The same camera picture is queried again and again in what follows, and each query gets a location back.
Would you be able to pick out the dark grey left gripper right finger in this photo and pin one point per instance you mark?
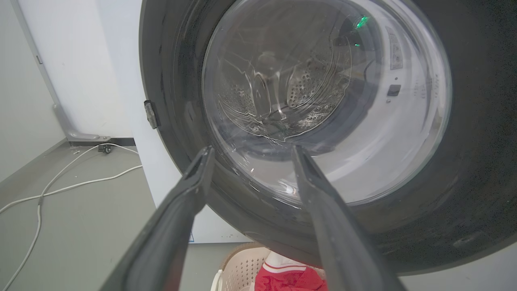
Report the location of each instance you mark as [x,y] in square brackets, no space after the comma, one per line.
[343,242]

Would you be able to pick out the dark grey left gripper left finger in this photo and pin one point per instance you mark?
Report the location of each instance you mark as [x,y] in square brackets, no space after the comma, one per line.
[169,238]

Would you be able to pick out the round black washing machine door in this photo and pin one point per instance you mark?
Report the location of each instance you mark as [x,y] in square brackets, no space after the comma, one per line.
[464,161]

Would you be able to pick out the white washing machine body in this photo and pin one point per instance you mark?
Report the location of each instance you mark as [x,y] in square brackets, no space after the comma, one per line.
[133,101]

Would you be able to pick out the red and white garment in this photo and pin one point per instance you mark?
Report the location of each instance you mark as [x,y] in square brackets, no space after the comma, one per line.
[288,277]

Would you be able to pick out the white perforated laundry basket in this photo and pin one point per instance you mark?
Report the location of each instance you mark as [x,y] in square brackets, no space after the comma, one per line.
[238,268]

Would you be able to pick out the small black caster wheel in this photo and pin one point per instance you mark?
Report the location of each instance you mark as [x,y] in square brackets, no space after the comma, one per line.
[106,148]

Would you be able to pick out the grey metal partition foot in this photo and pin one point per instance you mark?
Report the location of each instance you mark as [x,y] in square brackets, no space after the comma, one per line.
[60,117]

